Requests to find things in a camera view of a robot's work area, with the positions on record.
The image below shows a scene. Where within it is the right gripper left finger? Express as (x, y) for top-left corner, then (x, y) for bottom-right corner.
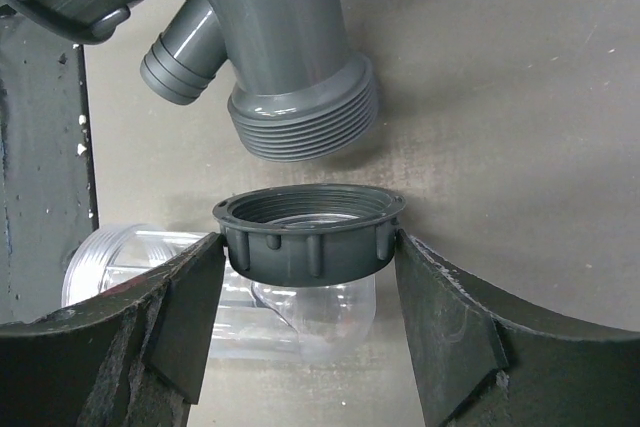
(1, 233), (225, 426)

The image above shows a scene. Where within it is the grey plastic pipe fitting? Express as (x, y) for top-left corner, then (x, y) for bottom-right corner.
(0, 0), (379, 164)

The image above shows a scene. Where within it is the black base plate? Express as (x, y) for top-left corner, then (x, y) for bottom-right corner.
(1, 14), (98, 323)

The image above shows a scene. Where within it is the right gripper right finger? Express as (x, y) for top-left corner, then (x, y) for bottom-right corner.
(395, 232), (639, 426)

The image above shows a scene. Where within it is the clear trap with grey nut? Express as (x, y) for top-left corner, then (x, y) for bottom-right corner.
(60, 183), (407, 362)

